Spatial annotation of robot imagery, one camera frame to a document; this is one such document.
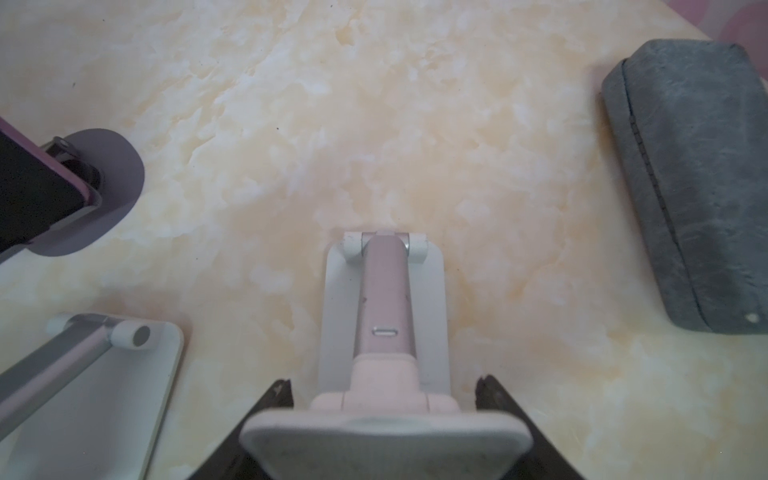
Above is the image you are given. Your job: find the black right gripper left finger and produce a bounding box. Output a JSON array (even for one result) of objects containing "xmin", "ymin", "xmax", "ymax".
[{"xmin": 188, "ymin": 379, "xmax": 294, "ymax": 480}]

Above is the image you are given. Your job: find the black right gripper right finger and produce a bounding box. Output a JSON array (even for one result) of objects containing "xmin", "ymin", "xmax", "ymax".
[{"xmin": 475, "ymin": 375, "xmax": 584, "ymax": 480}]

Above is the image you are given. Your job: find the white folding stand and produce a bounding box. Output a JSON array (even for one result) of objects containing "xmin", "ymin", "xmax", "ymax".
[{"xmin": 1, "ymin": 313, "xmax": 184, "ymax": 479}]

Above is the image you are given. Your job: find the black phone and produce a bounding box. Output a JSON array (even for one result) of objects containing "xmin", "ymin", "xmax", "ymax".
[{"xmin": 1, "ymin": 120, "xmax": 104, "ymax": 261}]

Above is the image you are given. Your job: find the grey round stand back right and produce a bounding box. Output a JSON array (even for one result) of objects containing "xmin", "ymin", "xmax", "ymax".
[{"xmin": 28, "ymin": 128, "xmax": 145, "ymax": 257}]

